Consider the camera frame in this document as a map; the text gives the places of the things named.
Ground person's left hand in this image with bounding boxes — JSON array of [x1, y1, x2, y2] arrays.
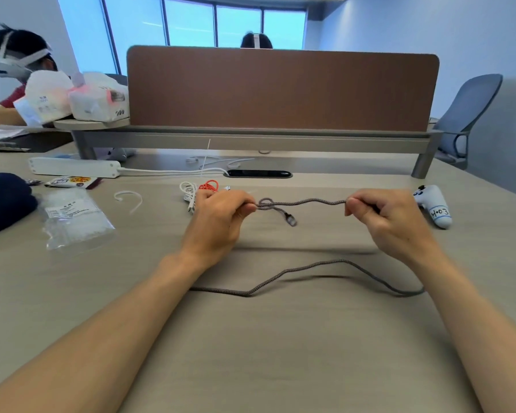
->
[[180, 189, 258, 271]]

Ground person's right hand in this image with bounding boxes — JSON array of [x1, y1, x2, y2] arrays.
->
[[345, 188, 439, 267]]

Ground white cable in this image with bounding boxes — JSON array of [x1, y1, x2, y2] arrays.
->
[[179, 181, 199, 215]]

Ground white zip ties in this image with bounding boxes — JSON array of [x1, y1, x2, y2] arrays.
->
[[199, 139, 212, 178]]

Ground grey braided cable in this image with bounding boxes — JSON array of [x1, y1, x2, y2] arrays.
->
[[189, 197, 427, 297]]

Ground clear bag of zip ties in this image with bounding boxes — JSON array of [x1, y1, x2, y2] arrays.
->
[[41, 189, 116, 251]]

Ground person's left forearm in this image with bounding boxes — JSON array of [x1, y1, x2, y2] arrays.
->
[[0, 251, 207, 413]]

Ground person's right forearm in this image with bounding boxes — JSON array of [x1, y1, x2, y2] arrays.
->
[[408, 249, 516, 413]]

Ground white labelled hand controller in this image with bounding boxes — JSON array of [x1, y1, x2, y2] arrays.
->
[[412, 184, 453, 230]]

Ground grey metal desk shelf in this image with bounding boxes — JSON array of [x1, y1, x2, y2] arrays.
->
[[72, 126, 444, 179]]

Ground small white rounded object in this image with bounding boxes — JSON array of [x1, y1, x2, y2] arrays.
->
[[107, 147, 136, 163]]

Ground white printed snack packet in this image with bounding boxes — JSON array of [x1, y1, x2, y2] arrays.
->
[[44, 176, 104, 190]]

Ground white power strip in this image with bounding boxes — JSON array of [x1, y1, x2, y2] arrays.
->
[[28, 157, 122, 178]]

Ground brown desk divider panel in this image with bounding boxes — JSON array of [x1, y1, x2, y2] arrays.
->
[[127, 45, 440, 132]]

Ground round beige shelf board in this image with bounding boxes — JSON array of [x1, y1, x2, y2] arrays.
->
[[53, 117, 131, 131]]

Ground white tissue pack pink label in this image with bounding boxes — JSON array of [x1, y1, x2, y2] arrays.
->
[[68, 72, 130, 122]]

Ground black flat tablet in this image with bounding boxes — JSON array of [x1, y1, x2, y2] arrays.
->
[[0, 130, 74, 154]]

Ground navy baseball cap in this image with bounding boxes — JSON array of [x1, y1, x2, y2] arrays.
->
[[0, 172, 38, 239]]

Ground large glass window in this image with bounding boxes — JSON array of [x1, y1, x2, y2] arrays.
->
[[56, 0, 307, 76]]

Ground white paper sheets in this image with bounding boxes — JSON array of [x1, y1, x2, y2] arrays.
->
[[0, 126, 30, 146]]

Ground white power strip cord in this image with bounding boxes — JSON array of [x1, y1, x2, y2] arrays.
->
[[119, 166, 230, 176]]

